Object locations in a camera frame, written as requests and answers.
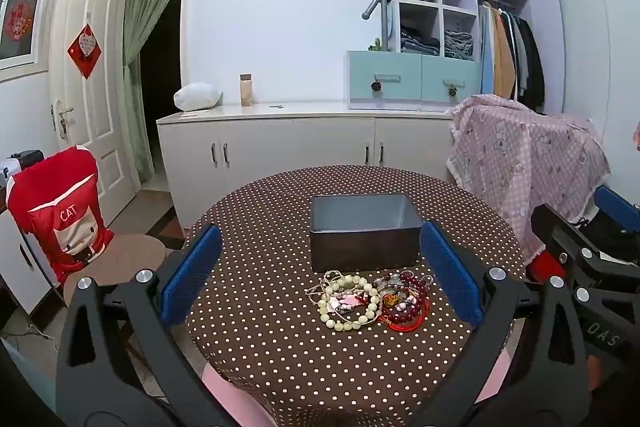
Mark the red window paper-cut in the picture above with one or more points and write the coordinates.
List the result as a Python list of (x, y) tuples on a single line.
[(17, 21)]

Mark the green curtain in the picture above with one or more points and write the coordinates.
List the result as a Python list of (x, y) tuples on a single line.
[(135, 57)]

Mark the white stuffed bag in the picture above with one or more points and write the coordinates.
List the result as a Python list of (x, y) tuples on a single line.
[(197, 97)]

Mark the white framed window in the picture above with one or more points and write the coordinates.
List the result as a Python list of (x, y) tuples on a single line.
[(42, 22)]

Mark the black device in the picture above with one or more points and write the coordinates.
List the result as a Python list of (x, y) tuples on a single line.
[(25, 159)]

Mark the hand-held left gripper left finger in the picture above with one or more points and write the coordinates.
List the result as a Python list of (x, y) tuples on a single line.
[(192, 277)]

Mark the white panel door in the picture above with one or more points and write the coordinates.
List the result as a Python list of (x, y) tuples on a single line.
[(100, 107)]

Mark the white low cabinet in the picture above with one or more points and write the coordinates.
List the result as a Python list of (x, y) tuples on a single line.
[(325, 142)]

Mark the row of hanging clothes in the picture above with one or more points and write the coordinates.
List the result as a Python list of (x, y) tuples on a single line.
[(505, 52)]

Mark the grey metal tin box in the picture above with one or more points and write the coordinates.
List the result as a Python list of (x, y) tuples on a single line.
[(360, 247)]

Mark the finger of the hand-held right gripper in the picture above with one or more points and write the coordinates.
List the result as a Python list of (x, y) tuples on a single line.
[(565, 232), (617, 204)]

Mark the small green ornament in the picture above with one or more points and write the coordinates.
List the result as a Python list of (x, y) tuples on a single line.
[(378, 46)]

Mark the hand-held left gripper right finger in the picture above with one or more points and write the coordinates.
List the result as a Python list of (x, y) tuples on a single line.
[(452, 277)]

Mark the teal drawer unit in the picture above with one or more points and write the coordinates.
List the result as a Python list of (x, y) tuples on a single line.
[(400, 79)]

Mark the folded blue jeans stack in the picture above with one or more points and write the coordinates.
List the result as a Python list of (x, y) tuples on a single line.
[(420, 43)]

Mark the pink charm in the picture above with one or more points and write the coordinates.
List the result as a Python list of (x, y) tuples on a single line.
[(350, 303)]

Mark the red plastic item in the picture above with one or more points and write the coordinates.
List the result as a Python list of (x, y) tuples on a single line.
[(545, 264)]

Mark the white side cabinet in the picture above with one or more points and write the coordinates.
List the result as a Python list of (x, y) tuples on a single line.
[(20, 267)]

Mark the beige jar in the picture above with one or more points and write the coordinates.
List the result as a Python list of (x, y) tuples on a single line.
[(246, 92)]

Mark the folded grey clothes stack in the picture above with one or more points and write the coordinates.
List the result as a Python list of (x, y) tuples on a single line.
[(457, 44)]

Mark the red diamond door decoration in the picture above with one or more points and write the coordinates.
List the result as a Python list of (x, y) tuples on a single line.
[(85, 49)]

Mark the pink checked bear cloth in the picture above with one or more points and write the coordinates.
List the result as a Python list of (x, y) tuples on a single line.
[(520, 157)]

